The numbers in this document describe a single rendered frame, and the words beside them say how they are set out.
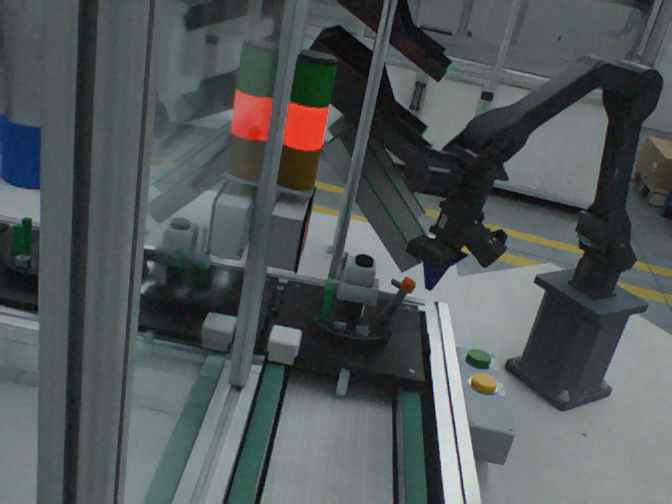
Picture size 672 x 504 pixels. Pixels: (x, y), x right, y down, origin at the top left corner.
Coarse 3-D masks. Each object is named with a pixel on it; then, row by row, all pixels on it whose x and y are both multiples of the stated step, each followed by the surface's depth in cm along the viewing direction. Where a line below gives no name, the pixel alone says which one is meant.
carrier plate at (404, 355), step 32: (288, 288) 123; (320, 288) 125; (288, 320) 113; (416, 320) 121; (320, 352) 106; (352, 352) 108; (384, 352) 109; (416, 352) 111; (384, 384) 105; (416, 384) 104
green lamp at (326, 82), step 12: (300, 60) 78; (300, 72) 78; (312, 72) 78; (324, 72) 78; (300, 84) 78; (312, 84) 78; (324, 84) 79; (300, 96) 79; (312, 96) 79; (324, 96) 79
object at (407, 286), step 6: (396, 282) 111; (402, 282) 111; (408, 282) 110; (414, 282) 111; (402, 288) 110; (408, 288) 110; (414, 288) 110; (396, 294) 112; (402, 294) 111; (396, 300) 112; (402, 300) 112; (390, 306) 112; (396, 306) 112; (384, 312) 113; (390, 312) 113
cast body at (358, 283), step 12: (348, 264) 109; (360, 264) 109; (372, 264) 109; (348, 276) 109; (360, 276) 109; (372, 276) 109; (336, 288) 112; (348, 288) 110; (360, 288) 110; (372, 288) 110; (348, 300) 111; (360, 300) 110; (372, 300) 110
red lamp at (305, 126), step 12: (288, 108) 80; (300, 108) 79; (312, 108) 80; (324, 108) 81; (288, 120) 81; (300, 120) 80; (312, 120) 80; (324, 120) 81; (288, 132) 81; (300, 132) 80; (312, 132) 81; (288, 144) 81; (300, 144) 81; (312, 144) 81
